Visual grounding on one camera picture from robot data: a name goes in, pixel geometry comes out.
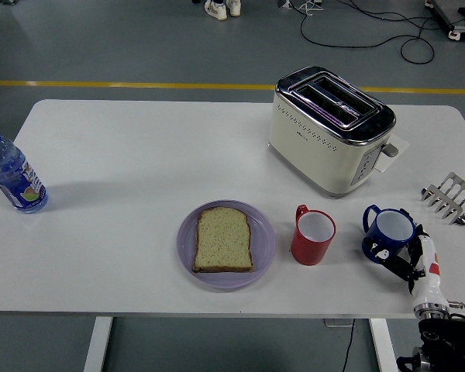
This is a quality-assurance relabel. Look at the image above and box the blue cup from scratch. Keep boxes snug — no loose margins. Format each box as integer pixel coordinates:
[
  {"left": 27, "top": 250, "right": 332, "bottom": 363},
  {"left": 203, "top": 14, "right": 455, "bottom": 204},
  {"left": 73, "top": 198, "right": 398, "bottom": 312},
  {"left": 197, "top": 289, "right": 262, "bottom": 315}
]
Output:
[{"left": 361, "top": 204, "right": 417, "bottom": 267}]

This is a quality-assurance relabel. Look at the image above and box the cream and chrome toaster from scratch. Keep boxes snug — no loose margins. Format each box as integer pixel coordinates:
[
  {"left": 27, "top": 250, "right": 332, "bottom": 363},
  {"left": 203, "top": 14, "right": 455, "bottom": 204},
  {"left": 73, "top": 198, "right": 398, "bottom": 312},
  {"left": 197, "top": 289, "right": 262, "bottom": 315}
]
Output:
[{"left": 267, "top": 65, "right": 400, "bottom": 199}]

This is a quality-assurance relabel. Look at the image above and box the bread slice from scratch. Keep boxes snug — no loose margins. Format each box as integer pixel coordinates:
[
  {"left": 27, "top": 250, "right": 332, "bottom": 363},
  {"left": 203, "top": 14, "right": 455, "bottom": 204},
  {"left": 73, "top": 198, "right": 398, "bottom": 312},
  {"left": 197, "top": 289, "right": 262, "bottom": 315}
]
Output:
[{"left": 192, "top": 206, "right": 255, "bottom": 274}]

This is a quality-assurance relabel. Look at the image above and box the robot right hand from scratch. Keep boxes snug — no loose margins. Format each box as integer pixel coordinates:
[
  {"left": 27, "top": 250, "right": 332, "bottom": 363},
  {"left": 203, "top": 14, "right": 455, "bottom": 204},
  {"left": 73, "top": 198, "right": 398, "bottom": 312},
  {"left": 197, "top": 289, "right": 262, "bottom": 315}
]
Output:
[{"left": 362, "top": 208, "right": 450, "bottom": 310}]

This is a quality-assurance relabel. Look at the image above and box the blue-capped water bottle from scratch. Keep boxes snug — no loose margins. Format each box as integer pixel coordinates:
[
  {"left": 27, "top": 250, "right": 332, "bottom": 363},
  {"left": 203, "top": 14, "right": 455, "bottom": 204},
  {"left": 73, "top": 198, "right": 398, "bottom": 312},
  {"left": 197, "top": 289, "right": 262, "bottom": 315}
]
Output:
[{"left": 0, "top": 126, "right": 50, "bottom": 215}]

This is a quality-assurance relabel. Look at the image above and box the grey box under table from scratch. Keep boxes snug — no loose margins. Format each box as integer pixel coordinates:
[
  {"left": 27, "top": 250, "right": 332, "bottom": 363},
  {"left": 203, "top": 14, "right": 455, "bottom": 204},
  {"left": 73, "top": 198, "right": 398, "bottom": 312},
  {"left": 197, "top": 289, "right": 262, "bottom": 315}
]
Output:
[{"left": 324, "top": 318, "right": 356, "bottom": 329}]

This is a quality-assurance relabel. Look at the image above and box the metal toast rack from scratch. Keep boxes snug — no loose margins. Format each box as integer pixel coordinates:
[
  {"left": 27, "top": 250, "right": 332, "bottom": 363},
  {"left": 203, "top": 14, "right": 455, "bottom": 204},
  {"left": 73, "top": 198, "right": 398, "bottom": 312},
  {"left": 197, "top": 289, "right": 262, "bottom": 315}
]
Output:
[{"left": 420, "top": 171, "right": 465, "bottom": 226}]

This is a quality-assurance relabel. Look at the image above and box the red cup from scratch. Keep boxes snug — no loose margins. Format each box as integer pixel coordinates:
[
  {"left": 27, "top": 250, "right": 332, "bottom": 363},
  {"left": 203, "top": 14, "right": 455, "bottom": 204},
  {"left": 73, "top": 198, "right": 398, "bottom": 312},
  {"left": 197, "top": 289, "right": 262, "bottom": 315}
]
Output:
[{"left": 290, "top": 204, "right": 337, "bottom": 267}]

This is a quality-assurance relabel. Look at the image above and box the white floor cable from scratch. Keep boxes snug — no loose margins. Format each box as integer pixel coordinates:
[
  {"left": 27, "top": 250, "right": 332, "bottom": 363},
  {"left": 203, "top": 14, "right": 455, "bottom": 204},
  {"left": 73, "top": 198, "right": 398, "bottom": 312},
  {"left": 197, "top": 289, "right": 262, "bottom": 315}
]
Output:
[{"left": 296, "top": 0, "right": 325, "bottom": 16}]

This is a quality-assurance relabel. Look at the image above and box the black floor cable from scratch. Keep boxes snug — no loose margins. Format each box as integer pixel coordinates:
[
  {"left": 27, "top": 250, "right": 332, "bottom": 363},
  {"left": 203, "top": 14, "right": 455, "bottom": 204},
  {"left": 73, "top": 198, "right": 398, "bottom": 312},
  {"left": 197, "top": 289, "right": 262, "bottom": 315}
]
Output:
[{"left": 299, "top": 0, "right": 465, "bottom": 65}]

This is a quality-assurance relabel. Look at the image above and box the equipment cart with wheels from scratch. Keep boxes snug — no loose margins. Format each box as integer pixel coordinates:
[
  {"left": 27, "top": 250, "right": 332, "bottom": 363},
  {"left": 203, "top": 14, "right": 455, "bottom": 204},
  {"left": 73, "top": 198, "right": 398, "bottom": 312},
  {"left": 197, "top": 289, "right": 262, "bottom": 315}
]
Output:
[{"left": 424, "top": 0, "right": 465, "bottom": 42}]

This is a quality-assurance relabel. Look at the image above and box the purple plate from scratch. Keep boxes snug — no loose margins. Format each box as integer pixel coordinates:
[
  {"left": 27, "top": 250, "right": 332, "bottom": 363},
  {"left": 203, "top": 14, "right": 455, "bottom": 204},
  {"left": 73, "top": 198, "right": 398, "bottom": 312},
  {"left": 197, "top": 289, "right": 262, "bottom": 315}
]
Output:
[{"left": 176, "top": 198, "right": 277, "bottom": 293}]

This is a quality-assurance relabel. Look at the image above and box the white table leg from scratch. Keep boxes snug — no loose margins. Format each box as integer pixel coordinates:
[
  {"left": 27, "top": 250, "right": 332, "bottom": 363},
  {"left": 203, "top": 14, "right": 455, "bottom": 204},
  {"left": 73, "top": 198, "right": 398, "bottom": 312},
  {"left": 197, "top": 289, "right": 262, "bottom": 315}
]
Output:
[
  {"left": 369, "top": 318, "right": 400, "bottom": 372},
  {"left": 83, "top": 316, "right": 114, "bottom": 372}
]

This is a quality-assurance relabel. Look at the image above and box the thin black hanging cable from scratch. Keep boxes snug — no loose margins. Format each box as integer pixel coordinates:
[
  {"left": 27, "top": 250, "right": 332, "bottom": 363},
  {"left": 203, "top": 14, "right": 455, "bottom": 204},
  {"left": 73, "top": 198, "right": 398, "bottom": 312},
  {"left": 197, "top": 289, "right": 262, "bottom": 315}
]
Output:
[{"left": 340, "top": 318, "right": 357, "bottom": 372}]

